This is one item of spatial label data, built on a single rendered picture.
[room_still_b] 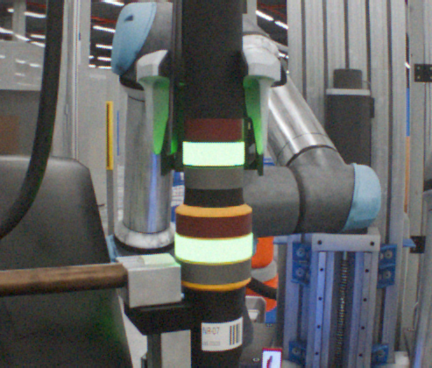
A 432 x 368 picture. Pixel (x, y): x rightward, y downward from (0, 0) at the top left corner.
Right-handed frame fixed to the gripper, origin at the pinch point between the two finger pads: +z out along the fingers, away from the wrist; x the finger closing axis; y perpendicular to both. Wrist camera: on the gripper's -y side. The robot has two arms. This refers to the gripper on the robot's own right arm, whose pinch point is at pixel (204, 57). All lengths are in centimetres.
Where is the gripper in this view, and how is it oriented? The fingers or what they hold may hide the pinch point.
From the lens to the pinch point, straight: 31.4
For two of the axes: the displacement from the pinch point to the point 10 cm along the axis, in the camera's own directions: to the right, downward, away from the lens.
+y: 0.0, 9.9, 1.0
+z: -0.4, 1.0, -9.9
